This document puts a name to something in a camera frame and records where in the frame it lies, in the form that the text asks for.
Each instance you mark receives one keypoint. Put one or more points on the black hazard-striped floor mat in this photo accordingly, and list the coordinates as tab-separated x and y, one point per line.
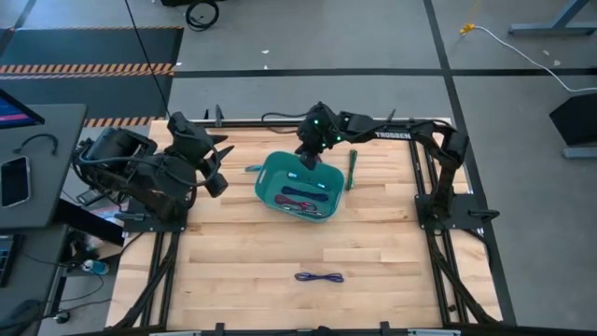
93	46

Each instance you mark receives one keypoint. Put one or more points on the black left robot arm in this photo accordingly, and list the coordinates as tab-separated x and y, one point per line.
116	158

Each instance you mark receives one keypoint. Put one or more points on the lit computer screen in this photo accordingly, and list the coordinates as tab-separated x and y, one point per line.
14	114

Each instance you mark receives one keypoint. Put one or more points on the black smartphone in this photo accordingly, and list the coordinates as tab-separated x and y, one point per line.
15	182

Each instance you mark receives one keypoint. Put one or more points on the black aluminium table frame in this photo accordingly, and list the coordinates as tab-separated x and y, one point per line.
414	163

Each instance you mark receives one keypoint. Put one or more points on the clear water bottle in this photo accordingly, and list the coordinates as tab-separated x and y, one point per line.
95	267

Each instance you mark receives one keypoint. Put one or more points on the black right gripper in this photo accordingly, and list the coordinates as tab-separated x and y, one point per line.
317	133

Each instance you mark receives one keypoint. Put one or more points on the teal plastic basket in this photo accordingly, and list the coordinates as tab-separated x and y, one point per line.
280	179

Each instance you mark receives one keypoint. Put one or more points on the blue-grey metal stand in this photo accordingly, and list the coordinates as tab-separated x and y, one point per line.
550	29

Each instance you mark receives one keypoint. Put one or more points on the black power brick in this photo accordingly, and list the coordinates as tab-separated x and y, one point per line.
86	198

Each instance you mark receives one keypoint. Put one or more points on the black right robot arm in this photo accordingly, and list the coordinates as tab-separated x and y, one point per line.
392	135

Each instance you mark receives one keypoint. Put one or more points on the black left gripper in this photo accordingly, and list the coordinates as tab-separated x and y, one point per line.
189	137

